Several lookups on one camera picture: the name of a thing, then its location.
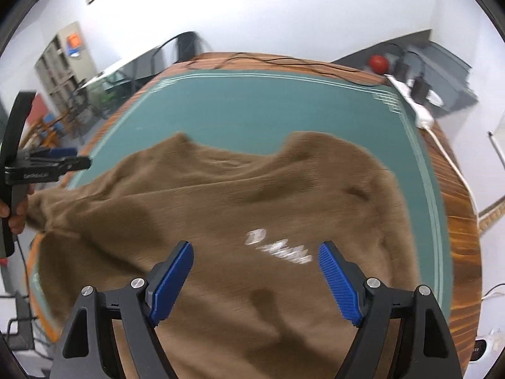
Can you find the person's left hand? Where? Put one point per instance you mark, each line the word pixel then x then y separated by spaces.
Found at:
pixel 17 217

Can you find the glass table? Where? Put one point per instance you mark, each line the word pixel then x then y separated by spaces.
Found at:
pixel 126 71

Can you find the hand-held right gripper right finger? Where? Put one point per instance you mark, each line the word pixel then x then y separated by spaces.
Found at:
pixel 339 284

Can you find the orange and blue box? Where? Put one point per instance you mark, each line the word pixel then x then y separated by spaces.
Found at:
pixel 75 43

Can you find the green patterned table mat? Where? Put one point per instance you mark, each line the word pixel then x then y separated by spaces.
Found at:
pixel 256 102

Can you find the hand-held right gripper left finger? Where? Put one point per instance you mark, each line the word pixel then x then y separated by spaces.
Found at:
pixel 173 280

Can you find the beige shelf cabinet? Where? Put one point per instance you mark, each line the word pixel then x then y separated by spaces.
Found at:
pixel 59 79

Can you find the red ball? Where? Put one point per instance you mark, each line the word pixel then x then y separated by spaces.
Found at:
pixel 378 64

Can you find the blue chair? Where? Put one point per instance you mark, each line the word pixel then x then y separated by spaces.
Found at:
pixel 53 128

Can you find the white device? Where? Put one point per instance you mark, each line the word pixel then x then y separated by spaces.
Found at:
pixel 491 343

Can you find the black power adapter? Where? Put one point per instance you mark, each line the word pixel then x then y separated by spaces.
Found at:
pixel 420 89

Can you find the white power strip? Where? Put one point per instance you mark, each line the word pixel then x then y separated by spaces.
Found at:
pixel 412 102

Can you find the brown fleece sweater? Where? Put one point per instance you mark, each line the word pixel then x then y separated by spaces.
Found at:
pixel 236 205

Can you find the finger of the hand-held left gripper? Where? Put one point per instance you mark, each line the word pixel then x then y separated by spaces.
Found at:
pixel 63 152
pixel 67 164

